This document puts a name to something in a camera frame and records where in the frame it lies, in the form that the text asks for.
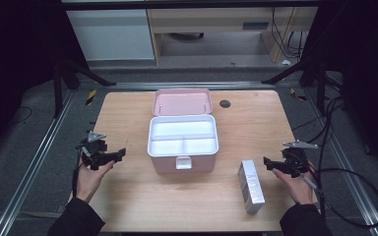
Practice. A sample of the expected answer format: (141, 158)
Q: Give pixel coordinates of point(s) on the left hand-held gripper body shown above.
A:
(93, 151)

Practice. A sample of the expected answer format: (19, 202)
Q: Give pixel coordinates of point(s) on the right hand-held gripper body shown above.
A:
(296, 160)

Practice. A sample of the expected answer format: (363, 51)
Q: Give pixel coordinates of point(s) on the silver carton box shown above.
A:
(251, 187)

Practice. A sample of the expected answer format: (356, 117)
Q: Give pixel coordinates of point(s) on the white divided tray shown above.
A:
(183, 128)

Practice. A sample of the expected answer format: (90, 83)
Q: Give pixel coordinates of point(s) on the pink storage box with lid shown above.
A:
(182, 102)

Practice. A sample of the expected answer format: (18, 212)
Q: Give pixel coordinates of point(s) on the person's right hand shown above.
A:
(297, 188)

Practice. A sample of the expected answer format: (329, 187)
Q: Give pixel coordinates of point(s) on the person's left hand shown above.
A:
(90, 180)

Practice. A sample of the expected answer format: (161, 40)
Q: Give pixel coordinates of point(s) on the black metal stand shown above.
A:
(321, 88)
(58, 88)

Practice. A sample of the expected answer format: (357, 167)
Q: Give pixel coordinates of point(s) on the dark round table grommet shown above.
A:
(225, 104)

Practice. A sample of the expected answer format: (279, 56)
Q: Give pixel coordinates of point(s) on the white paper scrap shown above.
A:
(286, 62)

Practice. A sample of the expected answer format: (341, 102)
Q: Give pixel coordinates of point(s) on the white cabinet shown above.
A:
(111, 36)

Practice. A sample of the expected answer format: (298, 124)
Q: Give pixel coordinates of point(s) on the black curtain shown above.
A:
(367, 65)
(13, 49)

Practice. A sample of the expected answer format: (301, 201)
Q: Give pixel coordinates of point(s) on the dark round object under desk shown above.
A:
(186, 35)

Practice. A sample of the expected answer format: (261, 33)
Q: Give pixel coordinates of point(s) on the light wooden desk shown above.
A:
(210, 19)

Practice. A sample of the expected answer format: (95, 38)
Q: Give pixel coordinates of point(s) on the aluminium floor rail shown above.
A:
(29, 170)
(190, 86)
(351, 177)

